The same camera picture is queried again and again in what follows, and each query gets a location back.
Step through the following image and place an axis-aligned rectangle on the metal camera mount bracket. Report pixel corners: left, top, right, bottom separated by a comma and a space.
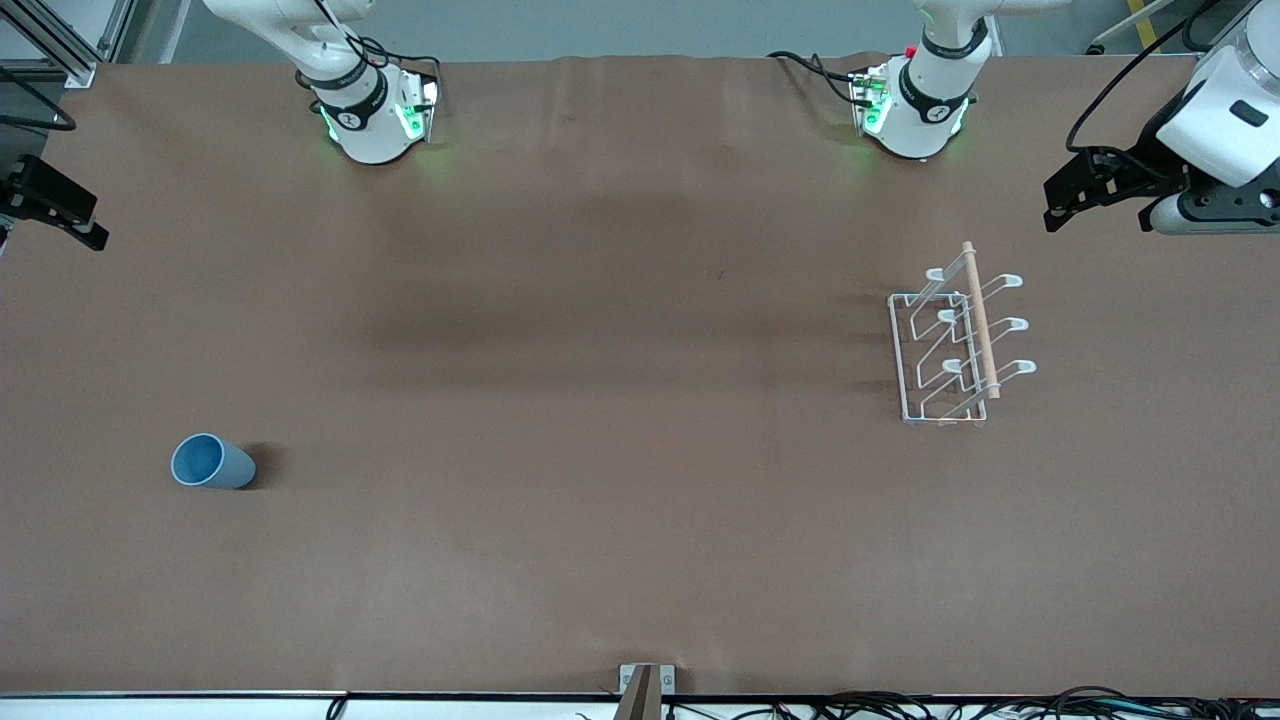
615, 663, 676, 720

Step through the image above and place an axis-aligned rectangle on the blue plastic cup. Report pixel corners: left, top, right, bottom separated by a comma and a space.
170, 432, 257, 491

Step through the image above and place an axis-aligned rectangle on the aluminium frame profile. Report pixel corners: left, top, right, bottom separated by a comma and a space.
0, 0, 136, 89

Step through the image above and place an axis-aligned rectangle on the white wire cup holder rack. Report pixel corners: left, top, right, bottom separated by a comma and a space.
888, 241, 1038, 427

